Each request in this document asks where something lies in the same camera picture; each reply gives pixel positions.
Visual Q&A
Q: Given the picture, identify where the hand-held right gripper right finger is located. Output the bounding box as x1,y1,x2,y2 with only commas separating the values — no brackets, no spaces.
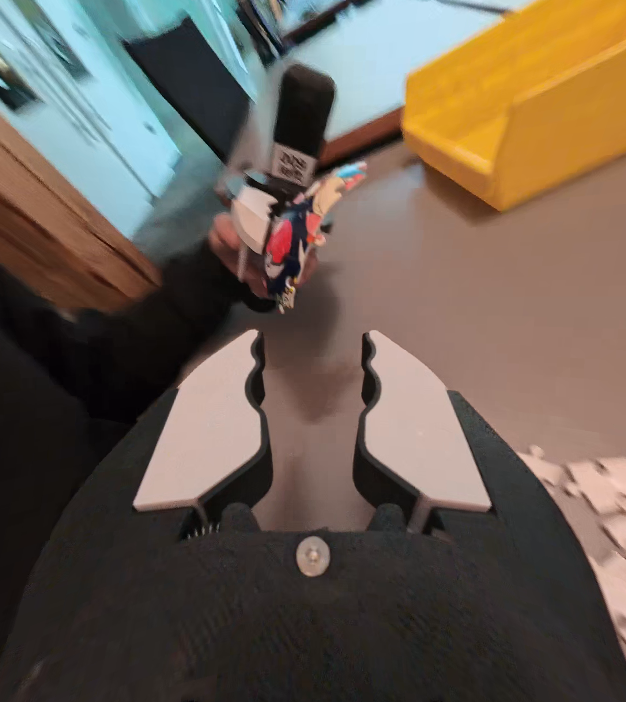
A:
352,330,493,514

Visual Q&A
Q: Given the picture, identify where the colourful assembled puzzle section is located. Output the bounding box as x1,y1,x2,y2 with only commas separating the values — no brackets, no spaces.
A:
263,160,370,315

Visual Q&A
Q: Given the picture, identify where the person's left forearm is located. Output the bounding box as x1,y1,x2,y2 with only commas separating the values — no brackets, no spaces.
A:
80,241,275,426

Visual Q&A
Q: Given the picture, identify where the person's left hand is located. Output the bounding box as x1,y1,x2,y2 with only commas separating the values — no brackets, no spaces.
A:
208,214,320,301

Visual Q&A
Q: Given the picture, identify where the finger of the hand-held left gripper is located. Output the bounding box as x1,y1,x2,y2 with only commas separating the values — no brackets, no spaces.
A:
231,186,282,256

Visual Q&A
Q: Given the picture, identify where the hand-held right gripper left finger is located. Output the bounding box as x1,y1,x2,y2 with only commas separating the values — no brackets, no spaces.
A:
133,329,274,513

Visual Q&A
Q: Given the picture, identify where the pile of white puzzle pieces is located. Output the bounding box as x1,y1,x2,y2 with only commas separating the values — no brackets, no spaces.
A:
517,443,626,700

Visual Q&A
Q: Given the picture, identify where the yellow plastic bin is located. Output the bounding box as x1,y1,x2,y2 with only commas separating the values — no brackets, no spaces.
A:
401,0,626,213

